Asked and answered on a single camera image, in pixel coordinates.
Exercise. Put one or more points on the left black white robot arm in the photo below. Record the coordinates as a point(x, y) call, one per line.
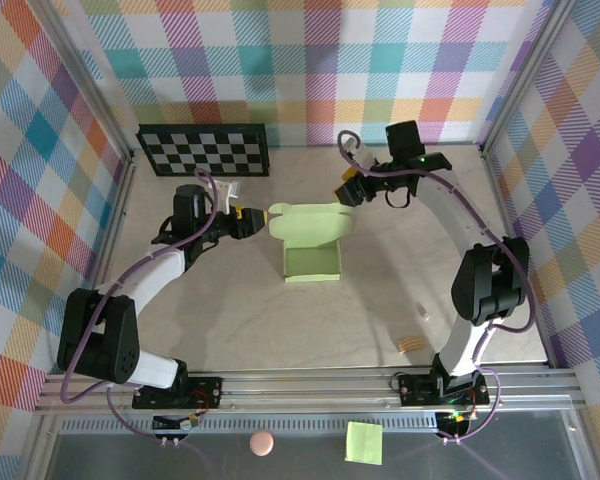
point(100, 340)

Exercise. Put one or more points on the perforated metal strip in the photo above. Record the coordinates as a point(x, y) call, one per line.
point(280, 426)

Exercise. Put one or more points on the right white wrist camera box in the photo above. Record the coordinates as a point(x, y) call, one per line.
point(362, 155)

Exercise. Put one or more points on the black white checkerboard panel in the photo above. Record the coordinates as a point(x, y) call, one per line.
point(205, 149)

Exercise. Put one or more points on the light green paper box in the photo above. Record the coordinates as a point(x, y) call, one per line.
point(312, 260)

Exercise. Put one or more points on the small black connector board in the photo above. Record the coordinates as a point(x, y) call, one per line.
point(172, 424)
point(455, 425)

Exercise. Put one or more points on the dark reflective panel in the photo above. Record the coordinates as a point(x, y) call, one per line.
point(530, 450)

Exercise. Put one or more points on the aluminium side rail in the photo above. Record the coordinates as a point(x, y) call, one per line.
point(515, 250)
point(111, 240)

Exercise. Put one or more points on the green sticky note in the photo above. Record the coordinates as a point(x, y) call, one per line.
point(364, 443)

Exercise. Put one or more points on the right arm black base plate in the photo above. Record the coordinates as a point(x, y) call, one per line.
point(415, 390)

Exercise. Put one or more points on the small tan corrugated cardboard piece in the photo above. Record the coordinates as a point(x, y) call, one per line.
point(410, 345)

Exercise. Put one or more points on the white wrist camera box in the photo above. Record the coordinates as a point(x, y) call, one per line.
point(225, 192)
point(362, 155)

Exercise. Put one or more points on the aluminium corner post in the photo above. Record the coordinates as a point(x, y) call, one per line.
point(82, 75)
point(524, 75)

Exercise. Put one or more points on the pink round disc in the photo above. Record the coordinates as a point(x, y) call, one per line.
point(262, 443)

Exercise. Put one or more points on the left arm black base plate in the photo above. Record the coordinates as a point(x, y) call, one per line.
point(205, 390)

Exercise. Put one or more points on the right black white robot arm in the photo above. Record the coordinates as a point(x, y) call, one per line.
point(490, 280)

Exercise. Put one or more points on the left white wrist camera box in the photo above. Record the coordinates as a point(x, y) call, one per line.
point(225, 192)

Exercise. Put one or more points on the aluminium cross rail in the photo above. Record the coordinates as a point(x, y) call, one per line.
point(305, 390)

